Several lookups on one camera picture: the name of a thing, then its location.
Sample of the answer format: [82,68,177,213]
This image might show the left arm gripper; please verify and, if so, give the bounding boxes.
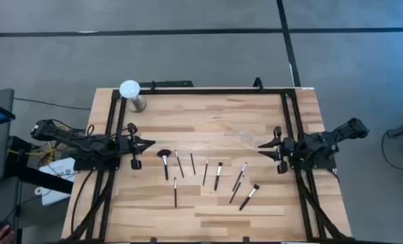
[119,122,156,170]

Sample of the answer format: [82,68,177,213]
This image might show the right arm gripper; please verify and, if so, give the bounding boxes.
[257,126,296,174]

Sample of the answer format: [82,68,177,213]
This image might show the fan makeup brush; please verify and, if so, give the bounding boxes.
[156,148,173,182]

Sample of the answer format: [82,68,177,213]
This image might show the medium silver-ferrule makeup brush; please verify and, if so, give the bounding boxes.
[231,162,248,192]

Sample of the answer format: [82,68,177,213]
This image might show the thin black makeup brush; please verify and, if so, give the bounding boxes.
[228,174,246,205]
[188,146,197,176]
[174,150,185,179]
[201,157,210,187]
[172,176,178,209]

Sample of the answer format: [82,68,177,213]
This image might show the round powder makeup brush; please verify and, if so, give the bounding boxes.
[238,184,261,212]

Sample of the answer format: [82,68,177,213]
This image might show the foundation makeup brush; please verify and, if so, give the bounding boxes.
[213,161,224,192]

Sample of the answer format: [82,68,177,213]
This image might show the clear acrylic organizer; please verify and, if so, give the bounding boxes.
[223,130,258,150]

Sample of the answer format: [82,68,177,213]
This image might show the white globe lamp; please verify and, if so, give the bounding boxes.
[119,79,147,113]

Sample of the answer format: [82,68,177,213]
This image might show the white paper box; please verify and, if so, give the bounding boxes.
[35,157,77,207]

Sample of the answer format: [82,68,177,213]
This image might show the black stand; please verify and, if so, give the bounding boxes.
[6,135,74,195]

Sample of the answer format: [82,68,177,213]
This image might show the black flat bracket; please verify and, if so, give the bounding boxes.
[139,80,195,89]

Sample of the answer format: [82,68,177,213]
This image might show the black aluminium table frame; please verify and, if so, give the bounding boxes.
[65,87,353,244]

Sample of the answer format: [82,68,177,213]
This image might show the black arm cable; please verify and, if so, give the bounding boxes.
[71,168,97,238]

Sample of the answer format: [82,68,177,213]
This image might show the black floor cable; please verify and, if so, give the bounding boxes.
[381,129,403,172]
[14,97,92,111]

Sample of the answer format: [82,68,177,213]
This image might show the yellow cable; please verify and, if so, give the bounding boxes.
[7,124,70,163]

